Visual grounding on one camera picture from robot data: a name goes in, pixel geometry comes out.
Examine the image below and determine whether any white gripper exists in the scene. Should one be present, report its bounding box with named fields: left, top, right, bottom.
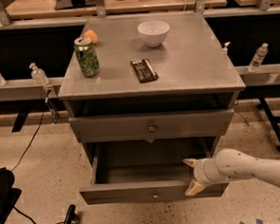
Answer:
left=183, top=159, right=217, bottom=196

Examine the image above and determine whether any grey drawer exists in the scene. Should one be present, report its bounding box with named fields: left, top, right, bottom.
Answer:
left=69, top=109, right=234, bottom=143
left=77, top=135, right=231, bottom=207

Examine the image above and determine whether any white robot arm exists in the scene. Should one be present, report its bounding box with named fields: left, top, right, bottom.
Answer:
left=183, top=148, right=280, bottom=196

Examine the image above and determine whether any grey top drawer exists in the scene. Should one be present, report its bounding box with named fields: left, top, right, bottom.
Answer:
left=69, top=109, right=234, bottom=143

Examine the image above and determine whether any grey drawer cabinet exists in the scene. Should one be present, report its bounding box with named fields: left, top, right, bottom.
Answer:
left=59, top=12, right=245, bottom=155

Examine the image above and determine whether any black table leg right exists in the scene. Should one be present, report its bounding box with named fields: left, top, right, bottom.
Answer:
left=258, top=98, right=280, bottom=152

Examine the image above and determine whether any black snack bar wrapper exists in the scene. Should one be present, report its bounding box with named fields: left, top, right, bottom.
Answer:
left=130, top=58, right=159, bottom=84

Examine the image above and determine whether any clear water bottle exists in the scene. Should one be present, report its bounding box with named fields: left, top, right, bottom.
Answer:
left=248, top=44, right=269, bottom=72

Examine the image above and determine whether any black stand leg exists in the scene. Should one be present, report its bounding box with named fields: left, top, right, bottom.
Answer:
left=63, top=204, right=76, bottom=224

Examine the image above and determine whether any small pump bottle behind cabinet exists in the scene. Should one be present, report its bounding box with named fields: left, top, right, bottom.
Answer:
left=223, top=42, right=231, bottom=54

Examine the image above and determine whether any white bowl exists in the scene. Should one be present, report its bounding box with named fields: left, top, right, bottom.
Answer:
left=137, top=21, right=170, bottom=47

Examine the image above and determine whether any green soda can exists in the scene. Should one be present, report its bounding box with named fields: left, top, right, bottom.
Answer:
left=74, top=37, right=100, bottom=77

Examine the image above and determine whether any orange fruit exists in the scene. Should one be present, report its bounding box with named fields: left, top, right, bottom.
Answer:
left=83, top=29, right=98, bottom=45

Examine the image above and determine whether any clear sanitizer pump bottle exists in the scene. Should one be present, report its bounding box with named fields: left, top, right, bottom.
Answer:
left=29, top=63, right=48, bottom=85

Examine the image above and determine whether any black object lower left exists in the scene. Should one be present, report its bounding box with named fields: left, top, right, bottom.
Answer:
left=0, top=168, right=22, bottom=224

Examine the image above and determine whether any black floor cable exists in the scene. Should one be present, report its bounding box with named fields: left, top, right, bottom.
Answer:
left=6, top=109, right=84, bottom=224

